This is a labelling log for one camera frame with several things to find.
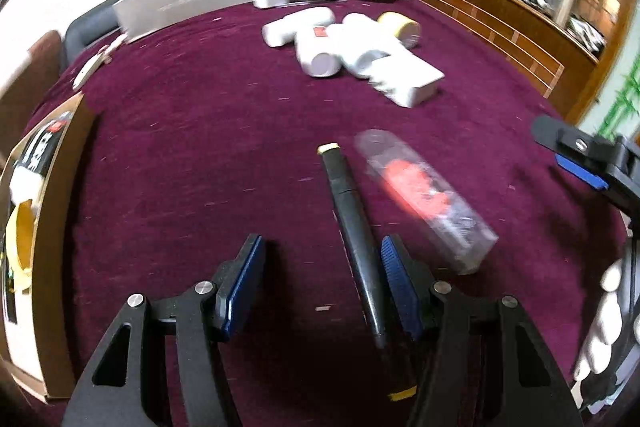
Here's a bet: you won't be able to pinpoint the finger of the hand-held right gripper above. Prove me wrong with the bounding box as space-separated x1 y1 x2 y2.
554 152 608 192
531 114 616 158

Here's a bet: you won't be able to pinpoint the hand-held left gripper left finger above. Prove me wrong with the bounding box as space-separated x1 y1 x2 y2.
60 234 266 427

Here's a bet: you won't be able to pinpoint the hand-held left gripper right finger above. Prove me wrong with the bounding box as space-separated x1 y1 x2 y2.
381 234 581 427

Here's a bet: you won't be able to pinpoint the clear case red contents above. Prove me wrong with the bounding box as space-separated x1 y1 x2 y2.
354 129 501 275

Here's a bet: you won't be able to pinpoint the black pen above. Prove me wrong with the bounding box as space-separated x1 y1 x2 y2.
317 143 418 403

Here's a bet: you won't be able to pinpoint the white square box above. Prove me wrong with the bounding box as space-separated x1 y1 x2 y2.
369 52 446 108

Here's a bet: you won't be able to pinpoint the cardboard box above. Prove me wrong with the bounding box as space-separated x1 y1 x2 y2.
0 92 98 403

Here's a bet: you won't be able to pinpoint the yellow jar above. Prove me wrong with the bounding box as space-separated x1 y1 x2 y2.
377 11 422 50

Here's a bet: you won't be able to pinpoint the white bottle narrow neck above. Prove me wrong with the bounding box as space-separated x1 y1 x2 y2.
341 13 401 78

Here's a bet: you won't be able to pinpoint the yellow foil packet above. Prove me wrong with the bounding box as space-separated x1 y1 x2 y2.
2 199 38 293

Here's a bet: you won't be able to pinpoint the white bottle with text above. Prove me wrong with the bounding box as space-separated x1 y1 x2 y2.
294 24 346 78

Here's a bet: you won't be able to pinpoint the black and white packet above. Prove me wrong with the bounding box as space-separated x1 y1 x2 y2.
10 109 73 208

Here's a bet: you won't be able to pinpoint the white bottle wide cap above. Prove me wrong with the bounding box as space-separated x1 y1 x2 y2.
261 6 337 48

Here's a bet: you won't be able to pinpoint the person's right hand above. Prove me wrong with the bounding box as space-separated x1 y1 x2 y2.
572 257 628 383

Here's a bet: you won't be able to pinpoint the green bamboo poster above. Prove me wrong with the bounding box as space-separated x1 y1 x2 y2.
582 52 640 142

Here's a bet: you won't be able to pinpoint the wooden slatted sideboard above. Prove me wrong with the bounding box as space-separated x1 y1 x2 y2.
370 0 640 122

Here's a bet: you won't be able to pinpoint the silver thermos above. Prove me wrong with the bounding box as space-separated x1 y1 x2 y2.
555 0 577 28

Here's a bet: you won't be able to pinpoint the maroon velvet tablecloth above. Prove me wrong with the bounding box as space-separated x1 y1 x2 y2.
22 0 631 427

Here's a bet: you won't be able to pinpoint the white key fob pink charm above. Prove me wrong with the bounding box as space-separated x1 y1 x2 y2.
71 34 128 90

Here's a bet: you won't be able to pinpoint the brown upholstered chair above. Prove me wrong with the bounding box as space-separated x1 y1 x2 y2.
0 29 63 168

